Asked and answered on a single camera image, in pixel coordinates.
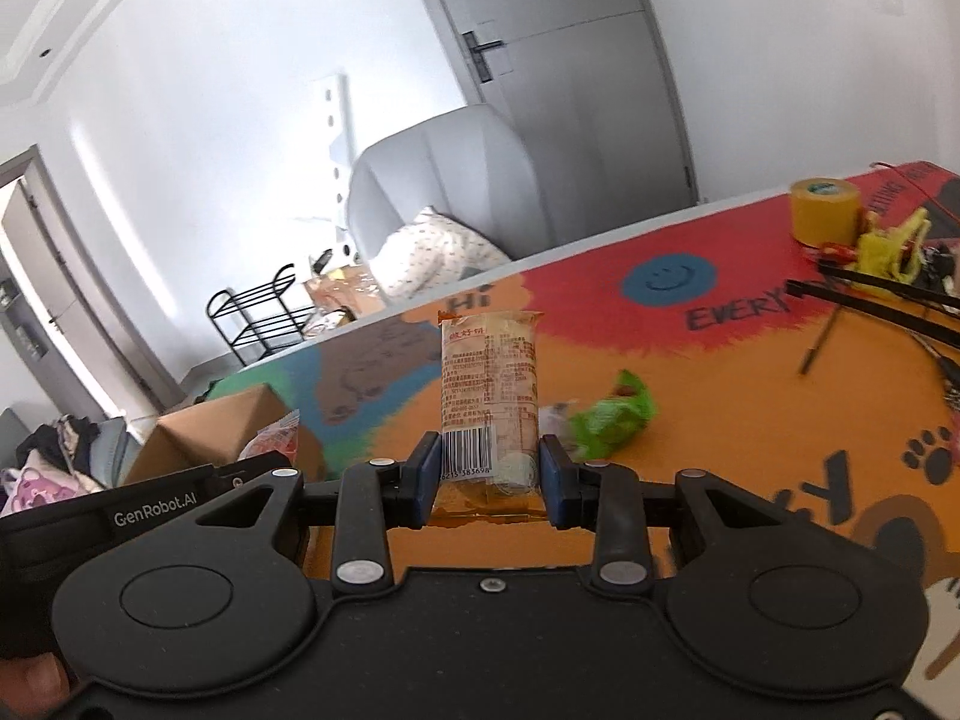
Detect grey upholstered chair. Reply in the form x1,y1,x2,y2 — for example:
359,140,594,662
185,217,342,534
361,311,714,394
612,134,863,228
346,105,560,301

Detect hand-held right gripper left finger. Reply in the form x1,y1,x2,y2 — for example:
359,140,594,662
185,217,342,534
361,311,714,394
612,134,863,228
161,431,443,587

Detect white pegboard panel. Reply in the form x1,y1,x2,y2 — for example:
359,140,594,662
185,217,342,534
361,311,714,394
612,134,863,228
311,73,357,241

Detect black door handle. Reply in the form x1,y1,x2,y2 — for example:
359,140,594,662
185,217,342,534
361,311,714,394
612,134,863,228
463,31,511,83

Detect black shoe rack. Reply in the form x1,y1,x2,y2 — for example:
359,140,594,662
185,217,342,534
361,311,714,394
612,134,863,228
206,264,320,368

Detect yellow plastic toy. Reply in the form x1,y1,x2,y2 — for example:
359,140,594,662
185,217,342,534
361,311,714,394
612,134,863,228
855,210,931,282

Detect beige open door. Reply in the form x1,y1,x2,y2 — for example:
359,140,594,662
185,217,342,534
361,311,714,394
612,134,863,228
0,146,185,421

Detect orange plastic bag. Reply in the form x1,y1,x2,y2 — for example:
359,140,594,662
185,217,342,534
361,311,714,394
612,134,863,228
304,266,387,335

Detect red white snack packet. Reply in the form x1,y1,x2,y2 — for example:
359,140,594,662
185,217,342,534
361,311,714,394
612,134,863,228
238,409,302,466

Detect pink printed bag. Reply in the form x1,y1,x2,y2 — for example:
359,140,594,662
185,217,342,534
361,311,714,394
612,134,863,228
0,465,83,518

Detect person's left hand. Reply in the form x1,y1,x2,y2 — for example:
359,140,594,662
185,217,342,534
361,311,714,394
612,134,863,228
0,652,72,720

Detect colourful printed table mat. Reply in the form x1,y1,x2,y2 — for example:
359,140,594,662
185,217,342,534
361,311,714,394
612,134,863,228
176,160,960,698

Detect brown cardboard box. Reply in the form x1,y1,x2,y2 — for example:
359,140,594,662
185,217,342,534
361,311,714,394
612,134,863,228
124,382,327,488

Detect small white snack packet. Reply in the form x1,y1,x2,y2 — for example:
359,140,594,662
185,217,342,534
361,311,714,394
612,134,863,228
540,401,578,440

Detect white dotted pillow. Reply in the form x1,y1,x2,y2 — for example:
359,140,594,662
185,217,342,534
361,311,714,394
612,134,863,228
371,206,515,301

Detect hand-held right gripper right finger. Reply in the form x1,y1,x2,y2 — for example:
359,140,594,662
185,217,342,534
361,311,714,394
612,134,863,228
538,433,818,590

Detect black metal wire rack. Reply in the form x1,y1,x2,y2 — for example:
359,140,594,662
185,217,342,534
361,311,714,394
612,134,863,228
784,161,960,376

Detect grey door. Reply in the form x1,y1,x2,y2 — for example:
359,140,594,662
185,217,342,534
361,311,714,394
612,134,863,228
397,0,698,256

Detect beige biscuit snack packet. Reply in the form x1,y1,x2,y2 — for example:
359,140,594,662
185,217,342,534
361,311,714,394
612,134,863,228
437,309,545,522

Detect yellow tape roll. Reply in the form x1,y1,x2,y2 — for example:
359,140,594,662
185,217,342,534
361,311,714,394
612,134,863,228
791,176,860,247

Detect green snack packet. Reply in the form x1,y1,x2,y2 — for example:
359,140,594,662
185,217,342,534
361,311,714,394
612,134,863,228
566,370,659,458

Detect pile of dark clothes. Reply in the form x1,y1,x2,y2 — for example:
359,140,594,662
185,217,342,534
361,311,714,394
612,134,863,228
15,416,102,496

